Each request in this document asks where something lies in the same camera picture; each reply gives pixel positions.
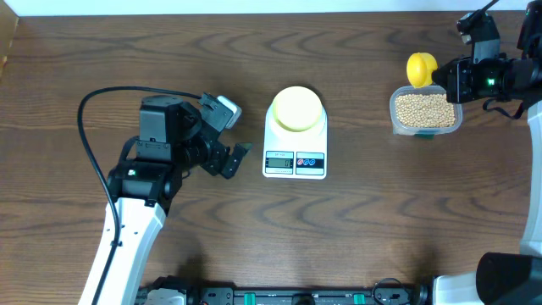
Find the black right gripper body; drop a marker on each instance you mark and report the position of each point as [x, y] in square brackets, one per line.
[491, 77]

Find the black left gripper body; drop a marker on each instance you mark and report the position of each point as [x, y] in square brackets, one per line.
[211, 158]

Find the yellow plastic measuring scoop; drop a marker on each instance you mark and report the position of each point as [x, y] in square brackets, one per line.
[419, 69]

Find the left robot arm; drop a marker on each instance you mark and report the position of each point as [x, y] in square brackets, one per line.
[174, 138]

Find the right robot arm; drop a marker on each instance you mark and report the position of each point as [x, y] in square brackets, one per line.
[500, 277]

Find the white digital kitchen scale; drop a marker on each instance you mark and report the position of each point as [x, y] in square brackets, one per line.
[295, 154]

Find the pale yellow bowl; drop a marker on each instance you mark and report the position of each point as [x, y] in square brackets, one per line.
[297, 108]

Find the clear plastic container of soybeans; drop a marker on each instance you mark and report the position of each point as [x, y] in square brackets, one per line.
[423, 112]

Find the cardboard box at edge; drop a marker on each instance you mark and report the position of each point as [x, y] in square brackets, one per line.
[9, 21]

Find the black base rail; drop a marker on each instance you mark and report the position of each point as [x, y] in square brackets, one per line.
[172, 290]

